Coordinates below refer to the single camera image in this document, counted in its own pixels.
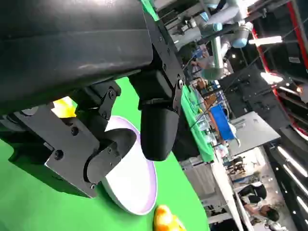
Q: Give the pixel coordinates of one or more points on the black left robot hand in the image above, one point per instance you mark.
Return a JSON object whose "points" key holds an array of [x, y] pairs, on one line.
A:
{"points": [[72, 48]]}

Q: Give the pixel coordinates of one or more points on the orange white toy bread roll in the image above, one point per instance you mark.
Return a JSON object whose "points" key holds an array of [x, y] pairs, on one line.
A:
{"points": [[166, 219], [63, 108]]}

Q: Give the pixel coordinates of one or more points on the green cloth on workshop desk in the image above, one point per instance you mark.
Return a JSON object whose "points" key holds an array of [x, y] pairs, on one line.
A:
{"points": [[192, 115]]}

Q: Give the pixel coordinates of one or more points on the lilac plate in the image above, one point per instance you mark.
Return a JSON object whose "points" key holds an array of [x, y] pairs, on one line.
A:
{"points": [[134, 187]]}

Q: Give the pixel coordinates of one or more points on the blue box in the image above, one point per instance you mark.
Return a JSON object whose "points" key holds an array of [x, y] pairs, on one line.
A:
{"points": [[221, 122]]}

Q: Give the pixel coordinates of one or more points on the green table cloth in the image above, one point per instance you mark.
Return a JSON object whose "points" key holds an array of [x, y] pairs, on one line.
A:
{"points": [[36, 211]]}

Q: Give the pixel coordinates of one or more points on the grey plastic crate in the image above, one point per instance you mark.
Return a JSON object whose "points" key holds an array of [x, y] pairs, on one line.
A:
{"points": [[199, 178]]}

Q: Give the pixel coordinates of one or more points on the grey panel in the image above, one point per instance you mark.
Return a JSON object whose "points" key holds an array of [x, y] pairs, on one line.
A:
{"points": [[255, 134]]}

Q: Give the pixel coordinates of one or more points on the person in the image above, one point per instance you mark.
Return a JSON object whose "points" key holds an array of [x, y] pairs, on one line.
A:
{"points": [[269, 214]]}

